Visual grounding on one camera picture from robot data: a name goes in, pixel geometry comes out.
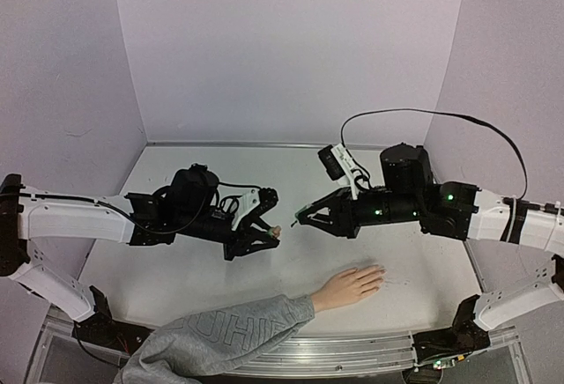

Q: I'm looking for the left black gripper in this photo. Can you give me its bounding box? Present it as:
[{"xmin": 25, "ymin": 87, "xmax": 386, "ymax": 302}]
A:
[{"xmin": 179, "ymin": 210, "xmax": 281, "ymax": 263}]

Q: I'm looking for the nail polish bottle green label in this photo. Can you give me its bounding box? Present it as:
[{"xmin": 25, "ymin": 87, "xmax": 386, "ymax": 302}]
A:
[{"xmin": 268, "ymin": 225, "xmax": 282, "ymax": 239}]

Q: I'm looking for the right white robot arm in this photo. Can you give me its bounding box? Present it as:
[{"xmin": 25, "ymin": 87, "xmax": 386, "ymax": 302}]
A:
[{"xmin": 295, "ymin": 144, "xmax": 563, "ymax": 332}]

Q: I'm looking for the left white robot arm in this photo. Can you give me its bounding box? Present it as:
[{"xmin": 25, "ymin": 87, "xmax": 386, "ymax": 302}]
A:
[{"xmin": 1, "ymin": 164, "xmax": 280, "ymax": 346}]

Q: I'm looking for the person's bare hand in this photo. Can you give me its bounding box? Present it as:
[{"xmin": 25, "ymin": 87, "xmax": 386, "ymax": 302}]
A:
[{"xmin": 310, "ymin": 265, "xmax": 386, "ymax": 314}]

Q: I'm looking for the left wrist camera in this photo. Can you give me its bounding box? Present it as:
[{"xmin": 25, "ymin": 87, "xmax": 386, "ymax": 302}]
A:
[{"xmin": 232, "ymin": 188, "xmax": 278, "ymax": 231}]

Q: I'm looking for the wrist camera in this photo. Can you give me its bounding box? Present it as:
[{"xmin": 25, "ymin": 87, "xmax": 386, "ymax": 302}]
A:
[
  {"xmin": 317, "ymin": 144, "xmax": 369, "ymax": 201},
  {"xmin": 232, "ymin": 188, "xmax": 278, "ymax": 231}
]

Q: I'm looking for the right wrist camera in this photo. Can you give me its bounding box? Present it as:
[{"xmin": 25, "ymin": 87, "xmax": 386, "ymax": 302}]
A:
[{"xmin": 317, "ymin": 144, "xmax": 369, "ymax": 201}]

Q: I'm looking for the black left camera cable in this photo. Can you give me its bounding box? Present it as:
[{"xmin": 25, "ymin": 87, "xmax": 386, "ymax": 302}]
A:
[{"xmin": 215, "ymin": 181, "xmax": 261, "ymax": 220}]

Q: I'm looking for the black camera cable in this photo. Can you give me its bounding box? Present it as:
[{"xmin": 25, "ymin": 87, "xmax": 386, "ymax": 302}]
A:
[
  {"xmin": 340, "ymin": 108, "xmax": 529, "ymax": 200},
  {"xmin": 215, "ymin": 181, "xmax": 261, "ymax": 220}
]

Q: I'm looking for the aluminium front rail base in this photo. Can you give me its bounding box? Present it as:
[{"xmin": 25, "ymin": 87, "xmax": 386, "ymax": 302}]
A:
[{"xmin": 24, "ymin": 308, "xmax": 531, "ymax": 383}]

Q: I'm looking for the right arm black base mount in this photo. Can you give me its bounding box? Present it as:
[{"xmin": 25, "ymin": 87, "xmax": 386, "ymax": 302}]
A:
[{"xmin": 412, "ymin": 295, "xmax": 491, "ymax": 366}]

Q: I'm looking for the black right camera cable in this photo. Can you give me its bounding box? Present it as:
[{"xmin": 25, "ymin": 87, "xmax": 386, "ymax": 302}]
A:
[{"xmin": 340, "ymin": 108, "xmax": 529, "ymax": 200}]

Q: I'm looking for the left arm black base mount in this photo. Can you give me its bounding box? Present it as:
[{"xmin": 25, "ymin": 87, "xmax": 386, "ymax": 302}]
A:
[{"xmin": 72, "ymin": 285, "xmax": 152, "ymax": 355}]

